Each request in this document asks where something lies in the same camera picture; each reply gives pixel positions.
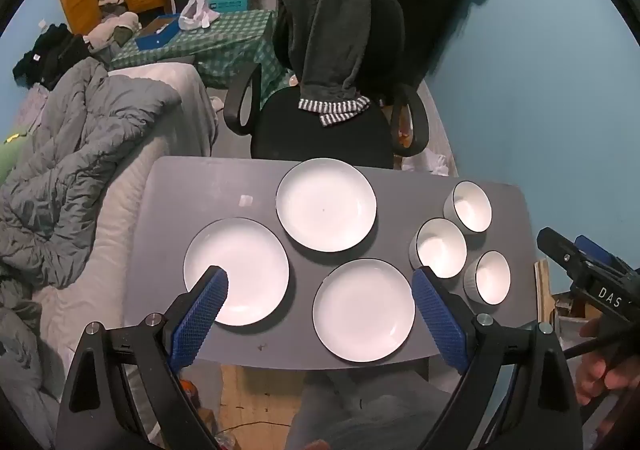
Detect white cloth bag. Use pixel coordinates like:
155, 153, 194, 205
178, 0, 221, 30

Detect green pillow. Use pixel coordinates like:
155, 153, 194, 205
0, 132, 31, 185

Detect black office chair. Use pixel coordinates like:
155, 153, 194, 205
222, 0, 430, 169

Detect blue cardboard box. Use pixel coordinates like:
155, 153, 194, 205
136, 16, 181, 51

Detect grey quilt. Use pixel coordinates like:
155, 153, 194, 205
0, 57, 183, 406

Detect black clothes pile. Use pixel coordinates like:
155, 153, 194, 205
12, 24, 93, 90

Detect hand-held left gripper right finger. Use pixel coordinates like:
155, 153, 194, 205
411, 266, 584, 450

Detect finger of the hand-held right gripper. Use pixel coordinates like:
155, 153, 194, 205
536, 227, 602, 281
574, 235, 629, 277

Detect white mattress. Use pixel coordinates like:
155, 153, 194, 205
32, 62, 221, 431

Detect beige clothes pile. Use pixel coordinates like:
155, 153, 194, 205
82, 12, 141, 50

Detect dark grey garment striped cuffs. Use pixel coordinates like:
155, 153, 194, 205
274, 0, 373, 127

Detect white plate with dark rim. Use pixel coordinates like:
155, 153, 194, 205
183, 218, 291, 327
312, 258, 417, 363
276, 158, 378, 252

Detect white ribbed bowl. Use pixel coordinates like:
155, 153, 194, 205
463, 250, 512, 306
409, 218, 468, 279
443, 181, 493, 234

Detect person's right hand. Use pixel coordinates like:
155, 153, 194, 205
574, 317, 640, 407

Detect white plastic bag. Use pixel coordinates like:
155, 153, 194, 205
422, 152, 453, 177

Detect wooden board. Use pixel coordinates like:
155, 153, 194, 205
534, 259, 551, 325

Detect person's grey trouser leg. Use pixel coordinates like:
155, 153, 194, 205
290, 370, 461, 450

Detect green checked tablecloth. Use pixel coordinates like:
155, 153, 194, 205
110, 10, 296, 95

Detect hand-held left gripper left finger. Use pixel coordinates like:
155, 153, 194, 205
55, 266, 229, 450

